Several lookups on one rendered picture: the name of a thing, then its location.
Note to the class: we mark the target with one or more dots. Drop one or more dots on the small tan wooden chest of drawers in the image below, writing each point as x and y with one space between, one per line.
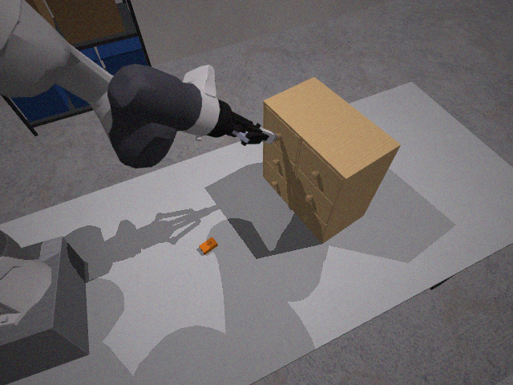
356 148

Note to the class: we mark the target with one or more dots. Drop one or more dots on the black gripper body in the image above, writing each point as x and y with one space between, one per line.
225 125

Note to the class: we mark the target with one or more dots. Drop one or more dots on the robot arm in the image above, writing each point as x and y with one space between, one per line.
141 109

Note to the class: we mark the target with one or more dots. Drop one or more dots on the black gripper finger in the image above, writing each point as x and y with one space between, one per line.
248 122
252 135

